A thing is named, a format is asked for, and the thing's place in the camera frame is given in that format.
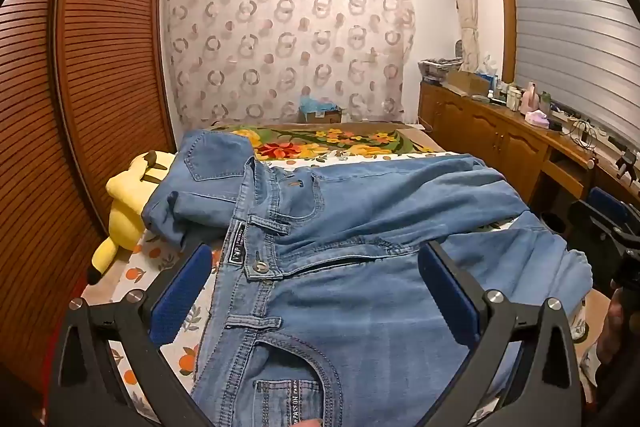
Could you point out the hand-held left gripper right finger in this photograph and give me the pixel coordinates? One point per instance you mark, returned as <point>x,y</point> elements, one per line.
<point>445,292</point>

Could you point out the blue tissue box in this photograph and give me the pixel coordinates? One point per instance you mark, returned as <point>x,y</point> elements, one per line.
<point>486,72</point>

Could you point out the beige floral blanket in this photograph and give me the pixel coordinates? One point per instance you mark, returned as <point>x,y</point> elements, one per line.
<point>325,139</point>

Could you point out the pink cloth bundle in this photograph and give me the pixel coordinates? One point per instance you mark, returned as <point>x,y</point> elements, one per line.
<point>537,118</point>

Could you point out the wooden louvered wardrobe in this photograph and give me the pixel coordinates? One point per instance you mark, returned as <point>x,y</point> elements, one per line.
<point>100,57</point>

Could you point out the cardboard box with blue cloth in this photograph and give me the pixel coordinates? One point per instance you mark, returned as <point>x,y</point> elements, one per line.
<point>320,114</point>

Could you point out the wooden sideboard cabinet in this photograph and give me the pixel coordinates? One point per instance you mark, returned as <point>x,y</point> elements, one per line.
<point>480,127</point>

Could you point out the stack of newspapers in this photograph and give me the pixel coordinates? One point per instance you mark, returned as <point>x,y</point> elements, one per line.
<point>440,67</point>

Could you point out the blue denim pants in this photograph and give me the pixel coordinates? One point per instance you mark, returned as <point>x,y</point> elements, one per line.
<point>350,307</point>

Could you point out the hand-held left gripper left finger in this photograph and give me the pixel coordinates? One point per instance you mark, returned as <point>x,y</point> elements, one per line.
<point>182,292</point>

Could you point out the white orange print blanket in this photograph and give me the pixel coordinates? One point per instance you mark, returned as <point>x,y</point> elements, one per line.
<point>145,252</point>

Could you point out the person's right hand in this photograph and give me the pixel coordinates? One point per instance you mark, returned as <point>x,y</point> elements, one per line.
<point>612,327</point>

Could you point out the yellow plush toy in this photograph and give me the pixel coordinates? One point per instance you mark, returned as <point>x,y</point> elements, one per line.
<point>125,217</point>

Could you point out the circle patterned sheer curtain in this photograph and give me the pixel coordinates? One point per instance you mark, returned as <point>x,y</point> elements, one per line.
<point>280,47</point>

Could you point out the pink bottle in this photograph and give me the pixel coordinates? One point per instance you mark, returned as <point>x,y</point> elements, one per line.
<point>528,99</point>

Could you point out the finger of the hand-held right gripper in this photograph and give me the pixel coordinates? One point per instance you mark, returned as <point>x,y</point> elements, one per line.
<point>607,207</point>

